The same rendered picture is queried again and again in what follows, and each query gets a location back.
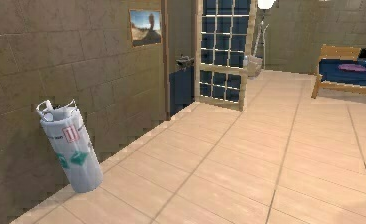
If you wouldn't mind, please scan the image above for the white floor lamp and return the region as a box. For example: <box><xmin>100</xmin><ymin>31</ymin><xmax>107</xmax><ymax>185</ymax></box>
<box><xmin>252</xmin><ymin>0</ymin><xmax>277</xmax><ymax>70</ymax></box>

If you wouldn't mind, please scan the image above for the white cylindrical bin with prints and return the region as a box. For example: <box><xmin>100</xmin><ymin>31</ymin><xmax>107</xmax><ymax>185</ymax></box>
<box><xmin>36</xmin><ymin>98</ymin><xmax>104</xmax><ymax>194</ymax></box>

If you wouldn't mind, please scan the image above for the purple cushion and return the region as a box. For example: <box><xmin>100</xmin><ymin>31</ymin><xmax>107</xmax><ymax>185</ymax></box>
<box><xmin>337</xmin><ymin>63</ymin><xmax>366</xmax><ymax>73</ymax></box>

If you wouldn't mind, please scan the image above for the wooden glass-paned room door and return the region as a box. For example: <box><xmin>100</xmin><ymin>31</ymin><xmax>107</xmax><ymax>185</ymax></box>
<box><xmin>193</xmin><ymin>0</ymin><xmax>259</xmax><ymax>112</ymax></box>

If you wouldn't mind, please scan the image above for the framed landscape picture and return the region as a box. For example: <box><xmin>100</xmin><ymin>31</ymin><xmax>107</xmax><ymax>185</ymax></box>
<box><xmin>129</xmin><ymin>8</ymin><xmax>163</xmax><ymax>48</ymax></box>

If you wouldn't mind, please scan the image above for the beige basket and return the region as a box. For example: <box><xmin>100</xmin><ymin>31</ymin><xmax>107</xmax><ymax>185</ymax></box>
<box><xmin>242</xmin><ymin>55</ymin><xmax>264</xmax><ymax>78</ymax></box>

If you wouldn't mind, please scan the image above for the wooden bed with blue mattress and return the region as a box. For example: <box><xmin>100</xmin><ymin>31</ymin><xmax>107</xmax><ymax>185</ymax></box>
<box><xmin>311</xmin><ymin>44</ymin><xmax>366</xmax><ymax>100</ymax></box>

